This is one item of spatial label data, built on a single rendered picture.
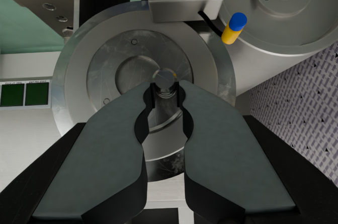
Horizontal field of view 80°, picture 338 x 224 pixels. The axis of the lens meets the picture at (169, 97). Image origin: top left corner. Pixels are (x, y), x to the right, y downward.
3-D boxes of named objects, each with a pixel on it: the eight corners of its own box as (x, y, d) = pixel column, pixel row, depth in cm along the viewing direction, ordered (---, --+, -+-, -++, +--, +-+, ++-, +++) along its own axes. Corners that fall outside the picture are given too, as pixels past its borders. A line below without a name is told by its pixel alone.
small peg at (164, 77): (181, 72, 11) (170, 95, 11) (179, 84, 14) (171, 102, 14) (158, 63, 11) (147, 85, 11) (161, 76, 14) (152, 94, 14)
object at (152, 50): (112, 13, 15) (207, 49, 14) (119, 27, 17) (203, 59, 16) (66, 107, 14) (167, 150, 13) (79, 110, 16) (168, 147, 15)
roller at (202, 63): (244, 48, 15) (174, 193, 14) (199, 99, 41) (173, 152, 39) (111, -13, 16) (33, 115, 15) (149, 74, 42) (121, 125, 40)
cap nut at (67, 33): (74, 28, 50) (73, 45, 49) (80, 35, 53) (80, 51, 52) (59, 28, 50) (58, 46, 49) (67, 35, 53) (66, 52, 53)
